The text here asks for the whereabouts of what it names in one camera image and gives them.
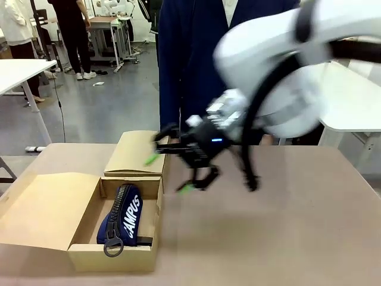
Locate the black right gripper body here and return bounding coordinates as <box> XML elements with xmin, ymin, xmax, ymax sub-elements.
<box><xmin>178</xmin><ymin>118</ymin><xmax>233</xmax><ymax>170</ymax></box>

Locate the navy Campus pencil case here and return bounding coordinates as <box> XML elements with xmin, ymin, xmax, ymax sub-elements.
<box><xmin>96</xmin><ymin>184</ymin><xmax>143</xmax><ymax>257</ymax></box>

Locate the brown cardboard box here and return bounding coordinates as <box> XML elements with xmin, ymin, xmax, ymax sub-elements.
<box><xmin>0</xmin><ymin>130</ymin><xmax>172</xmax><ymax>273</ymax></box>

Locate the person's bare hand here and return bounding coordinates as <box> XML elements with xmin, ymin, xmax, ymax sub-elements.
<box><xmin>260</xmin><ymin>133</ymin><xmax>282</xmax><ymax>147</ymax></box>

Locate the person in navy coat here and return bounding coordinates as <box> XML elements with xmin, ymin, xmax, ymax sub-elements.
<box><xmin>157</xmin><ymin>0</ymin><xmax>301</xmax><ymax>145</ymax></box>

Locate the person in dark striped jacket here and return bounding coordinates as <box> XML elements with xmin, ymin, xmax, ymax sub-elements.
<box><xmin>142</xmin><ymin>0</ymin><xmax>163</xmax><ymax>34</ymax></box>

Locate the grey workbench with brown top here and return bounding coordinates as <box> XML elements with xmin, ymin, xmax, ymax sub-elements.
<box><xmin>88</xmin><ymin>16</ymin><xmax>140</xmax><ymax>73</ymax></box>

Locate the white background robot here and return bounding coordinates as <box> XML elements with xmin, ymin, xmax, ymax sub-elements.
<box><xmin>98</xmin><ymin>0</ymin><xmax>133</xmax><ymax>17</ymax></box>

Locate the person in black clothes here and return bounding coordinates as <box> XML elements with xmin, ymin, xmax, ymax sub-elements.
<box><xmin>47</xmin><ymin>0</ymin><xmax>98</xmax><ymax>81</ymax></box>

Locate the black stand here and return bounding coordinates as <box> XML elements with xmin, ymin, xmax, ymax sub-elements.
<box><xmin>29</xmin><ymin>0</ymin><xmax>65</xmax><ymax>73</ymax></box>

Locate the white table with white legs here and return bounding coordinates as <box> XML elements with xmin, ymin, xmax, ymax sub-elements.
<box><xmin>0</xmin><ymin>58</ymin><xmax>58</xmax><ymax>144</ymax></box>

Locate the black table leg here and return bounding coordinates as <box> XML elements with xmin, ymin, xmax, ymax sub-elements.
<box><xmin>0</xmin><ymin>156</ymin><xmax>17</xmax><ymax>184</ymax></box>

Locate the person in white jacket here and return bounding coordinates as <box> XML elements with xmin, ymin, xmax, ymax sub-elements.
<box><xmin>0</xmin><ymin>0</ymin><xmax>46</xmax><ymax>104</ymax></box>

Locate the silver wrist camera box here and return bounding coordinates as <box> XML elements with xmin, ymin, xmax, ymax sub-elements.
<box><xmin>186</xmin><ymin>88</ymin><xmax>249</xmax><ymax>135</ymax></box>

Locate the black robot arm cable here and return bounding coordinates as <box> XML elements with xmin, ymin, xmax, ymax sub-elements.
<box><xmin>240</xmin><ymin>40</ymin><xmax>381</xmax><ymax>193</ymax></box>

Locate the thin black floor cable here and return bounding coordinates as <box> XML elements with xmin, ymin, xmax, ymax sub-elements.
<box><xmin>52</xmin><ymin>76</ymin><xmax>67</xmax><ymax>144</ymax></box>

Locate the white table with drawer frame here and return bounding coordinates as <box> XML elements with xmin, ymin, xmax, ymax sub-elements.
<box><xmin>315</xmin><ymin>58</ymin><xmax>381</xmax><ymax>171</ymax></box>

